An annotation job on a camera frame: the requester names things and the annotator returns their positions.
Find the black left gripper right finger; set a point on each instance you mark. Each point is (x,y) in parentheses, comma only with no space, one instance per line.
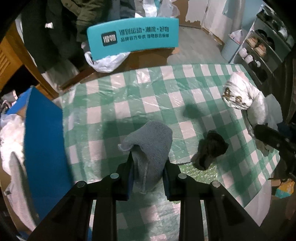
(226,218)

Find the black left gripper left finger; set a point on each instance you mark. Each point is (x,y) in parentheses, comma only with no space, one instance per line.
(69,219)

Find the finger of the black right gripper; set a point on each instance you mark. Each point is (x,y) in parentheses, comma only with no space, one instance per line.
(279,142)

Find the white patterned cloth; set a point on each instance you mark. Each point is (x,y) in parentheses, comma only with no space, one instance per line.
(257,109)

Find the grey blue sock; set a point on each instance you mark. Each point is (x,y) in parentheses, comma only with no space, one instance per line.
(150,146)

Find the grey brown knit garment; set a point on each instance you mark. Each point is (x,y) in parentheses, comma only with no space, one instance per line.
(19,195)

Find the blue cardboard storage box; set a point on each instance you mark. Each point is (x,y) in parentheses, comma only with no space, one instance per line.
(46,164)

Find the black fuzzy sock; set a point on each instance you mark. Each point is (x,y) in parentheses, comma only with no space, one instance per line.
(209,149)

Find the grey shoe rack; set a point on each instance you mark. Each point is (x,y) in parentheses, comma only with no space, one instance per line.
(264,47)

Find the green white checkered tablecloth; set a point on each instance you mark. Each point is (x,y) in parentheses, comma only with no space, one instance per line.
(99,114)

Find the white plastic bag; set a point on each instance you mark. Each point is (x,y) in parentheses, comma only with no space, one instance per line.
(105,65)

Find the wooden louvered cabinet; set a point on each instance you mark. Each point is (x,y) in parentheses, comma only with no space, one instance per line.
(18,71)

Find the dark hanging jacket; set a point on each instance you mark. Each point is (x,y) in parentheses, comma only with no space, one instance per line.
(53,31)

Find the teal printed cardboard box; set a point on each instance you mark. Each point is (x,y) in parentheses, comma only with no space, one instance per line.
(132,34)

